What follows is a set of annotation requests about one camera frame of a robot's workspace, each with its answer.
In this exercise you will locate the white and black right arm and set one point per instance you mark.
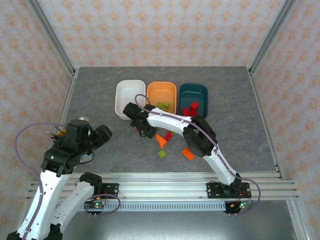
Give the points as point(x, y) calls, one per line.
point(170, 122)

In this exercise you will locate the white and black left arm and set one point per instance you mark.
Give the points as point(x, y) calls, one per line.
point(47, 190)

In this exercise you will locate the yellow holder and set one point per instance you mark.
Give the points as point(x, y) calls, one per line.
point(62, 132)

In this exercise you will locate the grey tape roll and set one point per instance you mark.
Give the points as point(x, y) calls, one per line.
point(88, 157)

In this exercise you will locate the thin pen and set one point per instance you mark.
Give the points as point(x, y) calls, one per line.
point(58, 128)
point(50, 133)

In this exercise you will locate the white plastic container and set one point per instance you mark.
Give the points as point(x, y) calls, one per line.
point(127, 92)

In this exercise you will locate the orange lego wedge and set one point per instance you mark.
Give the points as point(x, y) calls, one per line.
point(161, 140)

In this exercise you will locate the orange plastic container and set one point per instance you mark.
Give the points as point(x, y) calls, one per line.
point(161, 92)

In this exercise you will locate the teal plastic container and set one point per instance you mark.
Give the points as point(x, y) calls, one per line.
point(192, 95)

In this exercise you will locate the long orange lego brick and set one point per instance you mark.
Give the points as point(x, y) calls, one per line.
point(188, 155)

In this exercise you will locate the left circuit board with led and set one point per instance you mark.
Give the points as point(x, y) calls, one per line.
point(98, 205)

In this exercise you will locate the circuit board with led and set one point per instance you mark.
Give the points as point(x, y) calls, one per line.
point(241, 205)
point(98, 205)

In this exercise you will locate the right circuit board with led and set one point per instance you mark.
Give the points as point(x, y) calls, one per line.
point(241, 205)

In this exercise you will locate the aluminium table side rail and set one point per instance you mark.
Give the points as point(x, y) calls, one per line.
point(266, 125)
point(67, 100)

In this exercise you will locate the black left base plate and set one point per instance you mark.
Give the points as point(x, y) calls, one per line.
point(111, 190)

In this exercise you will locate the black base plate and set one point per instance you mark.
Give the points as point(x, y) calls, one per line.
point(215, 191)
point(111, 190)

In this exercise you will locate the aluminium mounting rail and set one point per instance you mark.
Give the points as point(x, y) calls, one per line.
point(162, 186)

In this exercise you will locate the aluminium frame post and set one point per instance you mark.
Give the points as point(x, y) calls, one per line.
point(270, 35)
point(53, 37)

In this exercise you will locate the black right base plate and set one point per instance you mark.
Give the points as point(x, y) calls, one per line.
point(215, 191)

